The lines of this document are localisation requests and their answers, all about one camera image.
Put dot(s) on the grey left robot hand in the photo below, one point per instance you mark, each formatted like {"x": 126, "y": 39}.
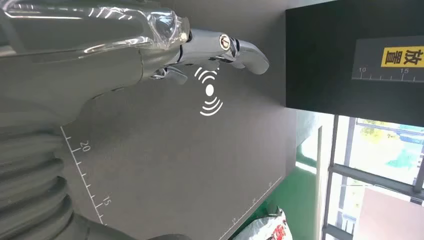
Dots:
{"x": 66, "y": 59}

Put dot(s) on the white package with red print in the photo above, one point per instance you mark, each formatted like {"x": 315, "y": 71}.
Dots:
{"x": 265, "y": 230}

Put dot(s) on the black inbound scanner machine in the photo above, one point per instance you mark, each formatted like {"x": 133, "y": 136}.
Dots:
{"x": 165, "y": 165}

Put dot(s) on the grey window frame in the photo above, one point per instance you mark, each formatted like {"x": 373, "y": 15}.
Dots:
{"x": 364, "y": 175}

